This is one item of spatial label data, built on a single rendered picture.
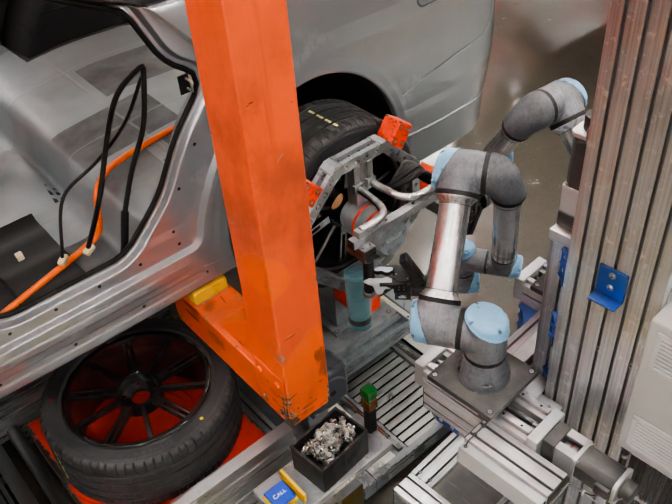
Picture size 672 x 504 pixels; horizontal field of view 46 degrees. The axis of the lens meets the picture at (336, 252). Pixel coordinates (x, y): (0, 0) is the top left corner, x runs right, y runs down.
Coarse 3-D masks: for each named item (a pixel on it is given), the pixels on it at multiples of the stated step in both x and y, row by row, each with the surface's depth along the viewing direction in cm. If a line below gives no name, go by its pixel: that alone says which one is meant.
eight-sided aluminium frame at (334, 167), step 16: (368, 144) 261; (384, 144) 259; (336, 160) 254; (352, 160) 252; (400, 160) 269; (416, 160) 274; (320, 176) 252; (336, 176) 250; (320, 208) 253; (384, 256) 291; (320, 272) 269; (336, 288) 279
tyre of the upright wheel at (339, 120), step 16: (304, 112) 266; (320, 112) 265; (336, 112) 264; (352, 112) 266; (368, 112) 276; (304, 128) 258; (320, 128) 257; (336, 128) 256; (352, 128) 258; (368, 128) 263; (304, 144) 255; (320, 144) 252; (336, 144) 256; (304, 160) 251; (320, 160) 255; (336, 272) 289
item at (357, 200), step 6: (360, 168) 258; (348, 174) 261; (360, 174) 259; (348, 180) 263; (360, 180) 260; (348, 186) 264; (348, 192) 266; (348, 198) 268; (354, 198) 265; (360, 198) 265; (354, 204) 267; (360, 204) 267
